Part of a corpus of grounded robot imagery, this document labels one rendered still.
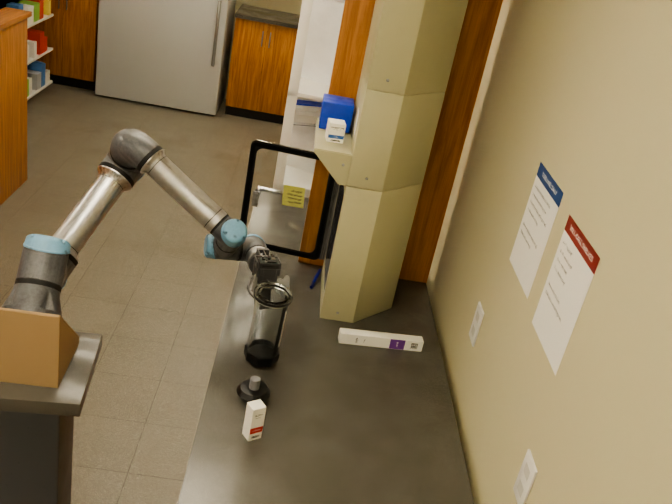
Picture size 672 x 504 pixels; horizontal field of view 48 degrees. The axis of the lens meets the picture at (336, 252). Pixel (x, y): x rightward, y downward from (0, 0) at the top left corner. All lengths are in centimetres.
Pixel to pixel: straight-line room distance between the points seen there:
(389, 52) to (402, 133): 25
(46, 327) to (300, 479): 72
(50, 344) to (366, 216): 97
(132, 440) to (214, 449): 145
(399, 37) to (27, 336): 125
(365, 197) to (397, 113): 27
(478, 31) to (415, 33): 44
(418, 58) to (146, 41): 532
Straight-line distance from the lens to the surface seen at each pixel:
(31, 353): 204
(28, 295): 205
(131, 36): 735
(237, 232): 216
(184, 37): 725
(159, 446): 332
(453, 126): 262
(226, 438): 195
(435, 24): 221
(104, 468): 322
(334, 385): 219
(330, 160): 224
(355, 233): 233
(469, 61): 258
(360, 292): 243
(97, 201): 229
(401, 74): 218
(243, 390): 205
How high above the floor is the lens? 222
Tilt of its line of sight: 26 degrees down
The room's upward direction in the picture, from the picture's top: 12 degrees clockwise
